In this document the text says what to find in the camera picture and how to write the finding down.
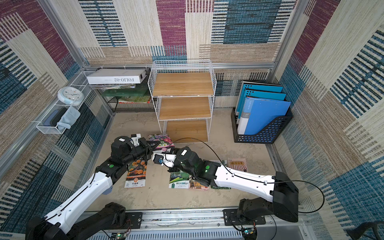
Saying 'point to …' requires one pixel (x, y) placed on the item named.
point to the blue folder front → (255, 113)
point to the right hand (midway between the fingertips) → (164, 149)
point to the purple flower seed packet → (165, 140)
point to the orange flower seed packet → (136, 174)
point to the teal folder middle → (260, 95)
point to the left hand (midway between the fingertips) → (160, 140)
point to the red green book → (135, 99)
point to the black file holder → (266, 134)
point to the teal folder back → (262, 87)
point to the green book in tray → (139, 92)
